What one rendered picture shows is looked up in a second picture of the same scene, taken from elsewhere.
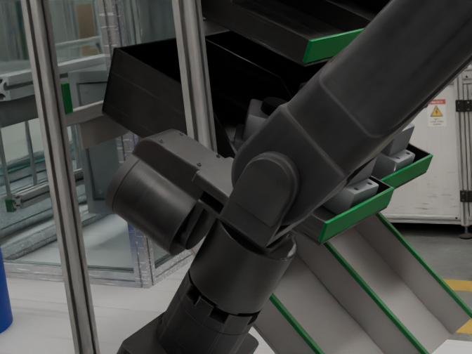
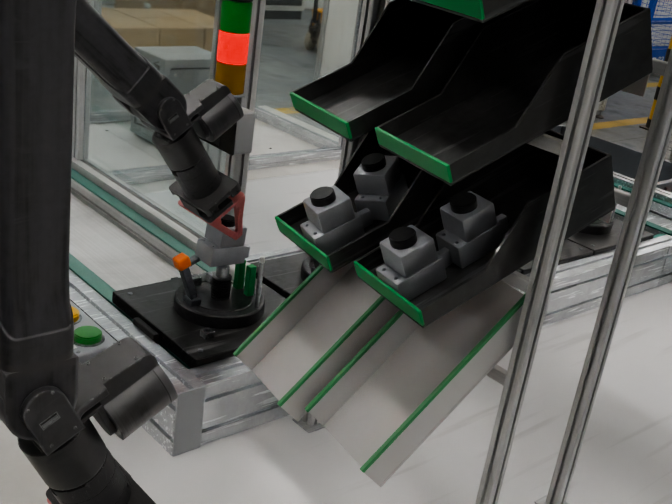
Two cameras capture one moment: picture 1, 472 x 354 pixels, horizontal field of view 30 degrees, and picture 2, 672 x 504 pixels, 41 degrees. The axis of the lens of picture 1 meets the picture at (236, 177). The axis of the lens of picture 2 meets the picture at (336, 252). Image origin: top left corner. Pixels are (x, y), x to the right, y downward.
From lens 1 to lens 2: 1.58 m
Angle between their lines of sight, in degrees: 101
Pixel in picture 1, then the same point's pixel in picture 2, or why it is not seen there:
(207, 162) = (192, 96)
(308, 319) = (340, 325)
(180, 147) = (203, 88)
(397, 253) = (437, 403)
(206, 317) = not seen: hidden behind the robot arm
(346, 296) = (357, 343)
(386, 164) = (384, 269)
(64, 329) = not seen: outside the picture
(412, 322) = (381, 437)
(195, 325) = not seen: hidden behind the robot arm
